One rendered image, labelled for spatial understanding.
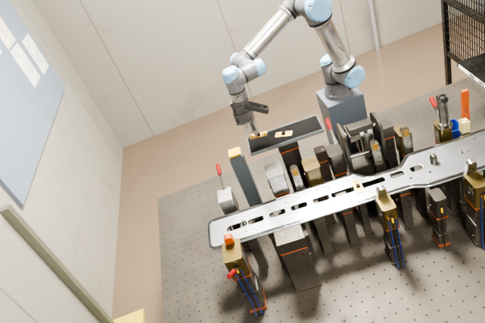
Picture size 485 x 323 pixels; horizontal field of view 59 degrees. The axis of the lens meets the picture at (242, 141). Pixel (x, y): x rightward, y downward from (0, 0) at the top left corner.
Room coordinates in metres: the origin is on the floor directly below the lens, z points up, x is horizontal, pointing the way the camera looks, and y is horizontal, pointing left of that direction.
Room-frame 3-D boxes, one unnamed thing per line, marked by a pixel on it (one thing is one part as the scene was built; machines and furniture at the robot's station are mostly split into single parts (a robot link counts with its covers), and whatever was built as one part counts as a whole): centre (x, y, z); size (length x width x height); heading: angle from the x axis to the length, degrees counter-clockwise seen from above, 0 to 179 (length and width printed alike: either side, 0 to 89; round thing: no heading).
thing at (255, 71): (1.77, -0.16, 1.53); 0.11 x 0.11 x 0.08; 13
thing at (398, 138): (1.55, -0.71, 0.88); 0.11 x 0.07 x 0.37; 174
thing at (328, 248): (1.40, -0.19, 0.84); 0.12 x 0.05 x 0.29; 174
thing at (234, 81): (1.73, -0.07, 1.53); 0.09 x 0.08 x 0.11; 103
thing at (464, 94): (1.47, -0.98, 0.95); 0.03 x 0.01 x 0.50; 84
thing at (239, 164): (1.76, 0.06, 0.92); 0.08 x 0.08 x 0.44; 84
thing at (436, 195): (1.17, -0.65, 0.84); 0.10 x 0.05 x 0.29; 174
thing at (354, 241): (1.38, -0.32, 0.84); 0.12 x 0.05 x 0.29; 174
